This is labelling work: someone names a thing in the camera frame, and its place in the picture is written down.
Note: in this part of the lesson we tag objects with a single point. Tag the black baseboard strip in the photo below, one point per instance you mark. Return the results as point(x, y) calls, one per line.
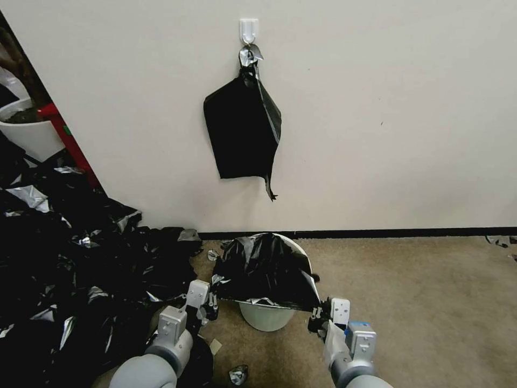
point(383, 233)

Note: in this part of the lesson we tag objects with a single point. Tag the small tan cardboard piece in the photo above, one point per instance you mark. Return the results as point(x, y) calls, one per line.
point(215, 346)

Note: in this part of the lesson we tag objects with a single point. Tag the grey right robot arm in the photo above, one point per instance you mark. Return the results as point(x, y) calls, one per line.
point(351, 359)

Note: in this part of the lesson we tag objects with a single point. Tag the white adhesive wall hook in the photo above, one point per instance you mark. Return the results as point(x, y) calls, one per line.
point(249, 29)

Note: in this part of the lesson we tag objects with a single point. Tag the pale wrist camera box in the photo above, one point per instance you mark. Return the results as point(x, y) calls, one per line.
point(340, 310)
point(198, 293)

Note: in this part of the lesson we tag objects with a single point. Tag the brown plant trunk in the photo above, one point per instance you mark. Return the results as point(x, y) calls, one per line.
point(20, 68)

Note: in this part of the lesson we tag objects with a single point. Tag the white round trash bin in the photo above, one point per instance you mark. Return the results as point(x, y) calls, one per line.
point(264, 317)

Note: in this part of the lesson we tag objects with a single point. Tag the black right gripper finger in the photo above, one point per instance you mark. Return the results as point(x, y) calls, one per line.
point(325, 305)
point(316, 313)

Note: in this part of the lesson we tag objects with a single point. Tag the black trash bag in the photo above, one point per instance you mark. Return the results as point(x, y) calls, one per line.
point(240, 133)
point(262, 271)

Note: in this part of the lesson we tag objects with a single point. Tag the white round planter pot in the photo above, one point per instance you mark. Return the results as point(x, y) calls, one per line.
point(28, 133)

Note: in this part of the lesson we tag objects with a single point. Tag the pile of black trash bags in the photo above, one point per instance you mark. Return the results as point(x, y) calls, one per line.
point(60, 262)

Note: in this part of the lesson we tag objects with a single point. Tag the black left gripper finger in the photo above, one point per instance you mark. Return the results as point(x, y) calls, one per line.
point(211, 315)
point(213, 298)

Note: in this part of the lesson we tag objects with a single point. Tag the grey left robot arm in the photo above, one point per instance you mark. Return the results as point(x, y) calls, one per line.
point(161, 355)

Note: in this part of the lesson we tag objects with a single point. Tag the black trash bag on hook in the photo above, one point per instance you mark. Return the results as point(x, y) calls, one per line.
point(240, 133)

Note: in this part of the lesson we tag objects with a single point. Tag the red metal stand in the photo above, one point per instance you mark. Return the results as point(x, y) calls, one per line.
point(74, 149)

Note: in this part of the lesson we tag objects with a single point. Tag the crumpled silver-black plastic scrap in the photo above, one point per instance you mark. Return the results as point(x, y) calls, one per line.
point(213, 254)
point(238, 374)

